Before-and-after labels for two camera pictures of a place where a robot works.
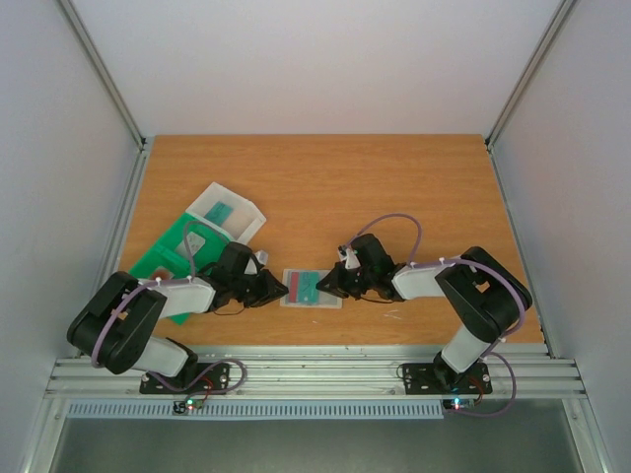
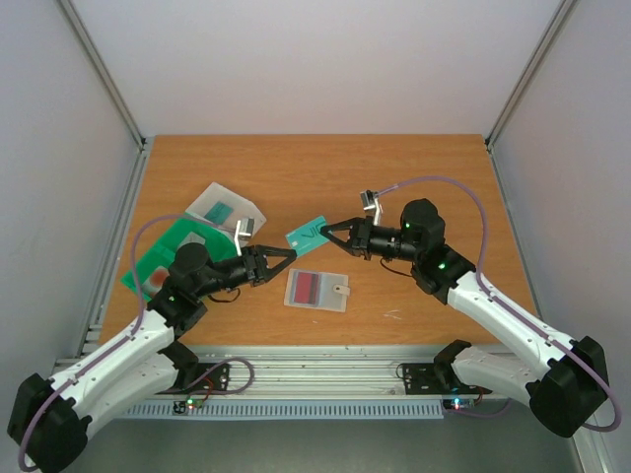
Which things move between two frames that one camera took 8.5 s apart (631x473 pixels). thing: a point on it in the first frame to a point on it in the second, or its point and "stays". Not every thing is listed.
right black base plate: [438, 378] stays
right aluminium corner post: [554, 29] stays
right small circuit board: [458, 403] stays
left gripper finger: [267, 300] to [278, 267]
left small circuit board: [180, 406] stays
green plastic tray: [188, 245] stays
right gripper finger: [334, 282] to [346, 245]
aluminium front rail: [325, 371] stays
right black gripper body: [346, 281] to [361, 237]
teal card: [307, 289] to [308, 236]
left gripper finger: [273, 286] to [264, 250]
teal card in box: [219, 213] stays
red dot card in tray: [163, 273] stays
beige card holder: [303, 291] stays
